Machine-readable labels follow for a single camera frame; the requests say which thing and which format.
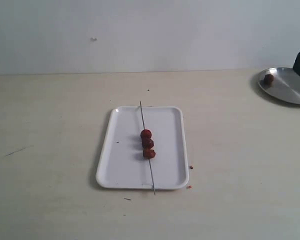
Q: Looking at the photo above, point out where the round metal plate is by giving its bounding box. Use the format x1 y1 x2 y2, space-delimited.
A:
257 67 300 105

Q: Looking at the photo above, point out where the thin metal skewer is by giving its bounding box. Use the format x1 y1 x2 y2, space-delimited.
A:
139 100 156 196

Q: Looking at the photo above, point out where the white rectangular plastic tray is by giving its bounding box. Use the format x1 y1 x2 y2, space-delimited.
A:
95 106 189 190

